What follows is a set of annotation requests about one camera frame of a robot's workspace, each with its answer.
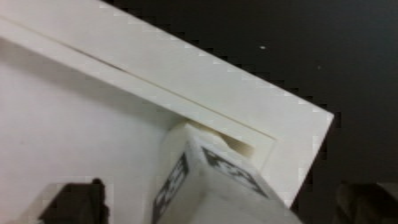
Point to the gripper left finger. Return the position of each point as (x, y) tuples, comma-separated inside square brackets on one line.
[(77, 206)]

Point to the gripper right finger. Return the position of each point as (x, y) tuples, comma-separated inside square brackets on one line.
[(366, 203)]

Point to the white leg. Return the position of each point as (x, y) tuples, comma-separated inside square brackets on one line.
[(210, 190)]

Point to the white square tabletop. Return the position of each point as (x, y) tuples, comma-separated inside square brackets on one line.
[(80, 132)]

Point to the white right obstacle wall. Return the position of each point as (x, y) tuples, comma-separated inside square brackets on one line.
[(98, 40)]

